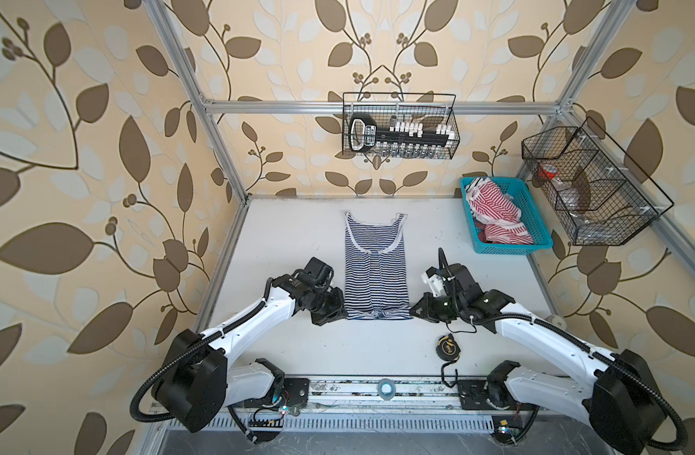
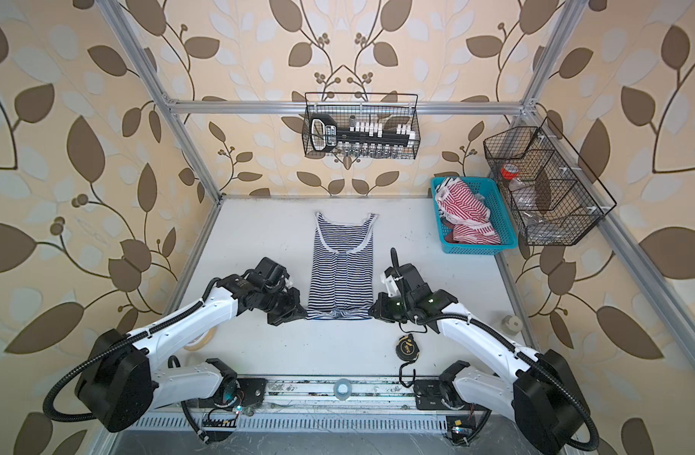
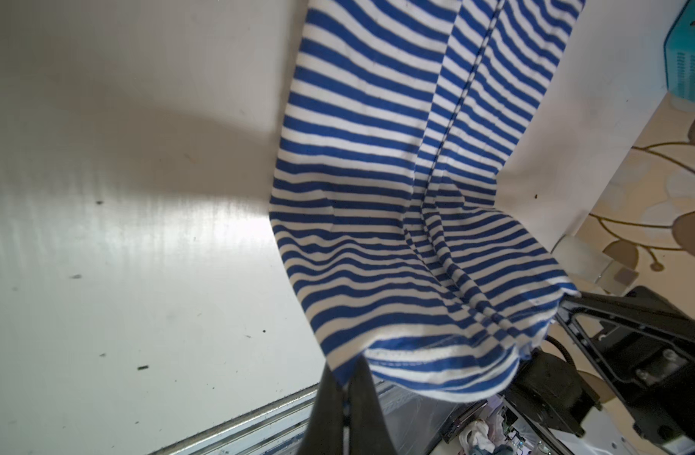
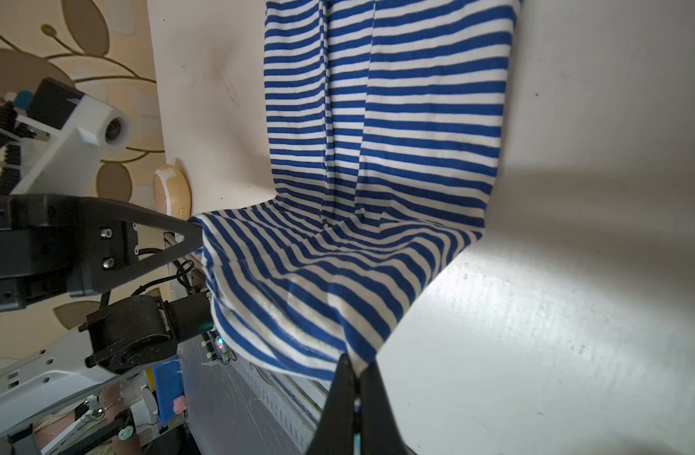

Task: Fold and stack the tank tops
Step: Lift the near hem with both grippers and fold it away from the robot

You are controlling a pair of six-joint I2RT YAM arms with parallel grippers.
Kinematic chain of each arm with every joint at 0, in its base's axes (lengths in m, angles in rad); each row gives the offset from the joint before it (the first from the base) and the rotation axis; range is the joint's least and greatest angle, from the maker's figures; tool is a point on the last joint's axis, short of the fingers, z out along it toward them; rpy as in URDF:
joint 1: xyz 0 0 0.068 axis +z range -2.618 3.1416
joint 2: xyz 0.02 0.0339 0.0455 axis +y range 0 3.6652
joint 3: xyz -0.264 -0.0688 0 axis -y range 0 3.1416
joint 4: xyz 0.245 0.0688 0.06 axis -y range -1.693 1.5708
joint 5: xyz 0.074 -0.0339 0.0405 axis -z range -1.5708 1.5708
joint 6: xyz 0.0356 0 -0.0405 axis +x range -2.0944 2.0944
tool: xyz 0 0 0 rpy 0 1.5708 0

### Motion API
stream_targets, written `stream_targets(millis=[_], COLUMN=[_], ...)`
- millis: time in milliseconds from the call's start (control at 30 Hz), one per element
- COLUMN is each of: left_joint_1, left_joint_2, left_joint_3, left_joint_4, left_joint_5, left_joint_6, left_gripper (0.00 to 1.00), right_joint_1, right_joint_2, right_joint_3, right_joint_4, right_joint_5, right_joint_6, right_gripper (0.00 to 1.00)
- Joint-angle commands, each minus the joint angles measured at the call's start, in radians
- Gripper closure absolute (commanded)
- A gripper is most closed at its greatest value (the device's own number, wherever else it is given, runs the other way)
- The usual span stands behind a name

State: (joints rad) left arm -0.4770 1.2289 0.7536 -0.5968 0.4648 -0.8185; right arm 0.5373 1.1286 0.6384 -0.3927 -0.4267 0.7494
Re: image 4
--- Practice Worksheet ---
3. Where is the aluminium front rail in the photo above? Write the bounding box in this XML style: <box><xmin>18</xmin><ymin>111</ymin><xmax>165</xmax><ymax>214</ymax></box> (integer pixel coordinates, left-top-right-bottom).
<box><xmin>178</xmin><ymin>339</ymin><xmax>330</xmax><ymax>454</ymax></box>

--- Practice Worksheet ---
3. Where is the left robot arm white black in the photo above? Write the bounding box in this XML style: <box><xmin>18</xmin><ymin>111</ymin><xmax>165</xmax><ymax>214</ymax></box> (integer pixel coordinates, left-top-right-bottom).
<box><xmin>0</xmin><ymin>195</ymin><xmax>213</xmax><ymax>443</ymax></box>

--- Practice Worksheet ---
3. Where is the blue white striped tank top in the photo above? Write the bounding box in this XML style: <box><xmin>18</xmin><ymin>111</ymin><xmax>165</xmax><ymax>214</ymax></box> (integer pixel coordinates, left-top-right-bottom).
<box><xmin>196</xmin><ymin>1</ymin><xmax>521</xmax><ymax>380</ymax></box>

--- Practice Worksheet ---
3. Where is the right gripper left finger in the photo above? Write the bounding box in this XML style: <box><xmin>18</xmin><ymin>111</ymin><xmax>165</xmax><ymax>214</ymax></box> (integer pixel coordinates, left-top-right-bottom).
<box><xmin>306</xmin><ymin>354</ymin><xmax>359</xmax><ymax>455</ymax></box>

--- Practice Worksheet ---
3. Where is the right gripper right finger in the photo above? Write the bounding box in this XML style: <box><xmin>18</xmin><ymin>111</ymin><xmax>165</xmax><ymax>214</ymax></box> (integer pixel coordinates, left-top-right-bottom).
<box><xmin>355</xmin><ymin>362</ymin><xmax>414</xmax><ymax>455</ymax></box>

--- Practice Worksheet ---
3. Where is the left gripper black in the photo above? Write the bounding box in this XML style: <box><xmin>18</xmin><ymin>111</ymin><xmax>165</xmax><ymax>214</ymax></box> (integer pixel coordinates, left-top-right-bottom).
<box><xmin>0</xmin><ymin>195</ymin><xmax>203</xmax><ymax>312</ymax></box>

